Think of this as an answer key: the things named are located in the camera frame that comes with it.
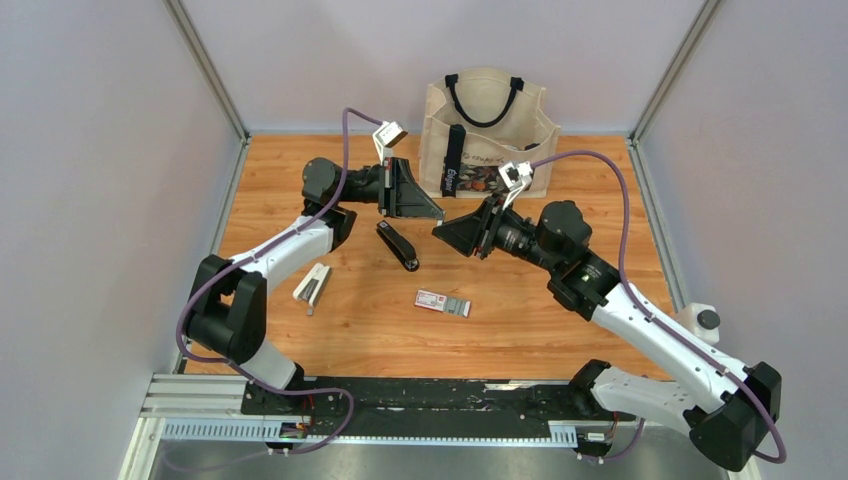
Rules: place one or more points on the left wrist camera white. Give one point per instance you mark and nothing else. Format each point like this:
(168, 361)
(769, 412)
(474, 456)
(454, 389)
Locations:
(385, 137)

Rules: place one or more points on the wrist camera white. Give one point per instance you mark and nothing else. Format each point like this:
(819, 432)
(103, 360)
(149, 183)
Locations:
(514, 178)
(385, 137)

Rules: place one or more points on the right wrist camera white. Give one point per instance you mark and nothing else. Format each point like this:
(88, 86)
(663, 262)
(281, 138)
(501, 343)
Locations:
(514, 178)

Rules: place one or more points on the red white staple box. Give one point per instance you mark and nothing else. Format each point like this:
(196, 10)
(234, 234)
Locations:
(442, 303)

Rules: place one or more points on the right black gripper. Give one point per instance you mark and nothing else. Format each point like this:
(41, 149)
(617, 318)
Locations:
(464, 233)

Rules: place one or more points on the black stapler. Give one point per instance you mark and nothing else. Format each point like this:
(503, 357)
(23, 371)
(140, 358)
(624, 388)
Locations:
(400, 247)

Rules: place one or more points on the aluminium frame rail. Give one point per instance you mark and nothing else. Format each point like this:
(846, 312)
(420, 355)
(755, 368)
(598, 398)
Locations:
(198, 407)

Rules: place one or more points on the white stapler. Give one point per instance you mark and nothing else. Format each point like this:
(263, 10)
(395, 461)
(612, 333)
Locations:
(311, 287)

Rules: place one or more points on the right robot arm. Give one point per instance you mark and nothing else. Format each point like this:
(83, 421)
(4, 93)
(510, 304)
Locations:
(724, 406)

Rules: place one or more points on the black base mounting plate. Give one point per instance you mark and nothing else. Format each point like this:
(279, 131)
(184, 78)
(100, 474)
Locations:
(429, 407)

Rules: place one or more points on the beige canvas tote bag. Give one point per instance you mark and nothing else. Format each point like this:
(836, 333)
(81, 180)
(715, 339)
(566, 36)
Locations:
(475, 121)

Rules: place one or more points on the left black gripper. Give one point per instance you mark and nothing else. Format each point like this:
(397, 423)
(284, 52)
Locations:
(399, 194)

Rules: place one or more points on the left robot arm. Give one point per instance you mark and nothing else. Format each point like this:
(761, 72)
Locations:
(227, 309)

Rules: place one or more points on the white plastic bottle black cap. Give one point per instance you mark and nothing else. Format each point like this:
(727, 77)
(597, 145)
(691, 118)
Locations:
(701, 320)

